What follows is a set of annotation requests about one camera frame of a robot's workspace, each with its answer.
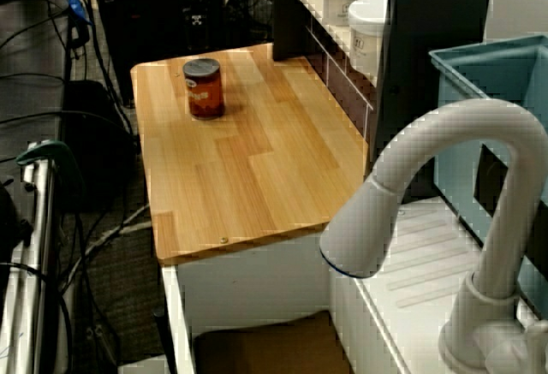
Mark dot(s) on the orange beans can grey lid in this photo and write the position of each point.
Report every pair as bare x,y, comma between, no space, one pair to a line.
205,96

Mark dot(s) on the blue tape tag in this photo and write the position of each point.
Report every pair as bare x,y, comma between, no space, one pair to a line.
77,6

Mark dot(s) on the green metal clamp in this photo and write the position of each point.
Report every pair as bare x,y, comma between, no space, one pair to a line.
47,149

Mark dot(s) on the wide black upright panel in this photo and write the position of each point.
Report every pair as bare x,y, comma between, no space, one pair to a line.
428,49

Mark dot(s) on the white toy sink unit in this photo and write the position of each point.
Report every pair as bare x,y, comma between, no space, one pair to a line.
257,280

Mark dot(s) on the black bulky object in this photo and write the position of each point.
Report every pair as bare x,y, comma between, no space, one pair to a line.
10,220

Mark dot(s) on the teal plastic bin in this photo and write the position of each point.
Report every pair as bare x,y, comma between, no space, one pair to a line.
462,104

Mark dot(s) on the brown flat board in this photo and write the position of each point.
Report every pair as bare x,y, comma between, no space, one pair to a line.
265,344

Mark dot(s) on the narrow black upright post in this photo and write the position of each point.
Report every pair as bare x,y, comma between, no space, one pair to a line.
289,27

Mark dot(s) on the aluminium frame rail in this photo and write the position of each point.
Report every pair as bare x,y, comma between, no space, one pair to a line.
40,220

